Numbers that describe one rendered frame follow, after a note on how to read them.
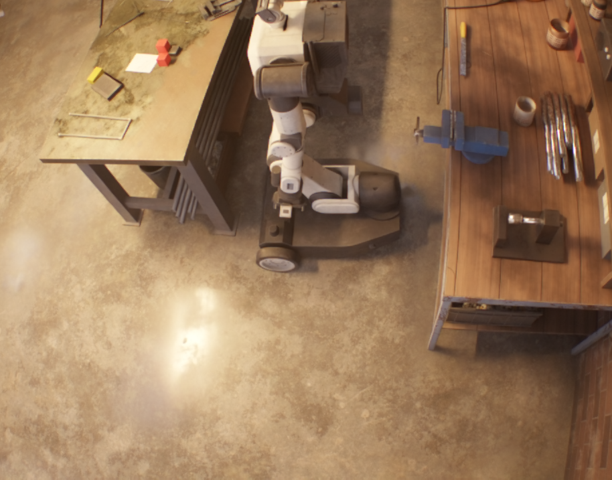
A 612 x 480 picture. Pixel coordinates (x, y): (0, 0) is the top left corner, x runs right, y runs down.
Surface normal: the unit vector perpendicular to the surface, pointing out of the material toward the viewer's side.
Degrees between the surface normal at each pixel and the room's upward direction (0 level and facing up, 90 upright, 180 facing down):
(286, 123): 90
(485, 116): 0
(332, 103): 90
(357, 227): 0
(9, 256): 0
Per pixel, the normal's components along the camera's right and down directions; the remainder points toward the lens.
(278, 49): -0.14, 0.30
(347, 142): -0.14, -0.41
